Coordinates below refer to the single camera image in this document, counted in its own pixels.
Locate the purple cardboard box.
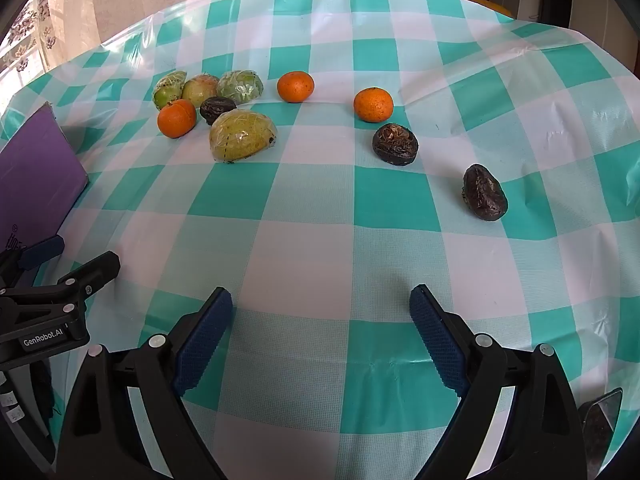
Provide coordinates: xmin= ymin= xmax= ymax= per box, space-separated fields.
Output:
xmin=0 ymin=101 xmax=90 ymax=256

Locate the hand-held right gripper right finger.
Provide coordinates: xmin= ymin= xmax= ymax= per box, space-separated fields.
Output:
xmin=409 ymin=284 xmax=588 ymax=480

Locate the dark wrinkled passion fruit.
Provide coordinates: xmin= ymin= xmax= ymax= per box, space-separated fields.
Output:
xmin=371 ymin=123 xmax=420 ymax=166
xmin=461 ymin=163 xmax=509 ymax=222
xmin=199 ymin=96 xmax=237 ymax=126

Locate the yellow-red fruit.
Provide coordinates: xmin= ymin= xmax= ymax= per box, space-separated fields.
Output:
xmin=181 ymin=74 xmax=220 ymax=109

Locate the orange mandarin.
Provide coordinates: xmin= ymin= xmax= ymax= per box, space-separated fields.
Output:
xmin=157 ymin=98 xmax=198 ymax=139
xmin=353 ymin=87 xmax=395 ymax=123
xmin=277 ymin=71 xmax=315 ymax=104

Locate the dark reflective panel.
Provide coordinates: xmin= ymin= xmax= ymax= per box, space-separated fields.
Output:
xmin=578 ymin=387 xmax=623 ymax=463

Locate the large green mango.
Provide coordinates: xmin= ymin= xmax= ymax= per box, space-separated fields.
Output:
xmin=208 ymin=109 xmax=278 ymax=163

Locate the floral curtain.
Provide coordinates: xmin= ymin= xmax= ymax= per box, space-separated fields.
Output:
xmin=0 ymin=0 xmax=66 ymax=106

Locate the small green fruit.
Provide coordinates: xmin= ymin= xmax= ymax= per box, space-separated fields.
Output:
xmin=152 ymin=72 xmax=188 ymax=111
xmin=216 ymin=70 xmax=264 ymax=106

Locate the green white checkered tablecloth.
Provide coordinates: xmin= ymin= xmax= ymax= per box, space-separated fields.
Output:
xmin=0 ymin=0 xmax=640 ymax=480

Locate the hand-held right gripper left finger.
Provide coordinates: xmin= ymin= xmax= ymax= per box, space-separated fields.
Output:
xmin=59 ymin=286 xmax=234 ymax=480

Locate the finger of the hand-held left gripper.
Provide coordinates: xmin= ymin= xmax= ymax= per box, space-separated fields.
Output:
xmin=0 ymin=234 xmax=66 ymax=288
xmin=56 ymin=251 xmax=122 ymax=311

